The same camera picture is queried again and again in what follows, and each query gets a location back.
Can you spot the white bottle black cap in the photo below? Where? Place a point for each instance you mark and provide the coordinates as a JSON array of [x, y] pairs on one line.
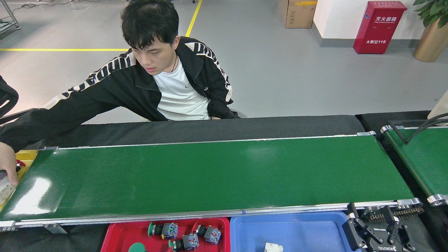
[[441, 113]]

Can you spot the yellow plastic tray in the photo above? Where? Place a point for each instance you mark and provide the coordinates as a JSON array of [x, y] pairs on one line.
[[26, 157]]

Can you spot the black office chair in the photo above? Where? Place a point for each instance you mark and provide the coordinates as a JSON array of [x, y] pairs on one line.
[[7, 98]]

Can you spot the red plastic tray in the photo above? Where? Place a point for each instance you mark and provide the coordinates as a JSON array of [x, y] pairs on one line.
[[119, 238]]

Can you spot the red push button switch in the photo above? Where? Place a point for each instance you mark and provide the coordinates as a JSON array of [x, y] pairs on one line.
[[21, 163], [212, 235]]

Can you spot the red fire extinguisher box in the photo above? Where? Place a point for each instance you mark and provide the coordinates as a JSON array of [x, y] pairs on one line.
[[379, 29]]

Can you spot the person's right hand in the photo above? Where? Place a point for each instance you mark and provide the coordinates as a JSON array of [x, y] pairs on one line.
[[7, 161]]

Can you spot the blue plastic tray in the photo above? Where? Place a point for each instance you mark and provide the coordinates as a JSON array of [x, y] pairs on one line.
[[297, 231]]

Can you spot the potted plant gold pot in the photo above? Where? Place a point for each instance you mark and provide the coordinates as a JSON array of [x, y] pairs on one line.
[[430, 43]]

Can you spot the green conveyor belt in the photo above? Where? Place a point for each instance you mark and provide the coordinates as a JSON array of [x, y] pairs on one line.
[[428, 161], [210, 175]]

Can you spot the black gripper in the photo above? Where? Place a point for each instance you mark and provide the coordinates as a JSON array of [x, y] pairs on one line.
[[383, 247]]

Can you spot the white circuit breaker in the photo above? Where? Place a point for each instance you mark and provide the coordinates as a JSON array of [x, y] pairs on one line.
[[273, 247], [5, 192]]

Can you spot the metal rack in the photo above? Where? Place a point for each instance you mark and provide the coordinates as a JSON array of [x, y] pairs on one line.
[[7, 25]]

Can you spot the person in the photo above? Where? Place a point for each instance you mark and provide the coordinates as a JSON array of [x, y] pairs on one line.
[[168, 87]]

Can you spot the brown cardboard box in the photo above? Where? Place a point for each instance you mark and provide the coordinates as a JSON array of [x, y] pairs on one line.
[[301, 15]]

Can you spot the green push button switch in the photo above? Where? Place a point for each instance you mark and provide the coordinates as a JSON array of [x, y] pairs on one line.
[[190, 241], [169, 230], [137, 248]]

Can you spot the grey chair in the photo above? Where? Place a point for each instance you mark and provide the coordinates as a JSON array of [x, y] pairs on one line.
[[241, 113]]

